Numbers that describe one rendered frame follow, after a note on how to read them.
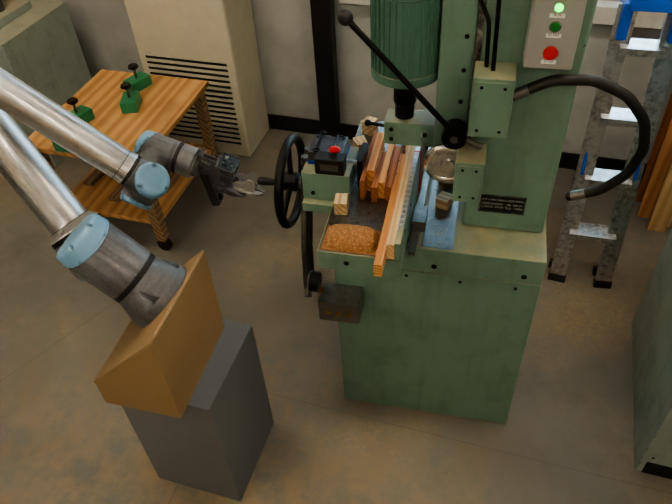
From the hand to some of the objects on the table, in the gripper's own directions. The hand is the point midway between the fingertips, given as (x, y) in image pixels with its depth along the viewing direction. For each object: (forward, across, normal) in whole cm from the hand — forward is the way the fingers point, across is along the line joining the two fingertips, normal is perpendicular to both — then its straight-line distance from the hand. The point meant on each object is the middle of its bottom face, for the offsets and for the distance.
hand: (260, 193), depth 187 cm
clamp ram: (+23, +4, -15) cm, 28 cm away
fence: (+39, +4, -21) cm, 45 cm away
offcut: (+23, -10, -15) cm, 29 cm away
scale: (+37, +4, -26) cm, 46 cm away
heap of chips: (+28, -21, -16) cm, 38 cm away
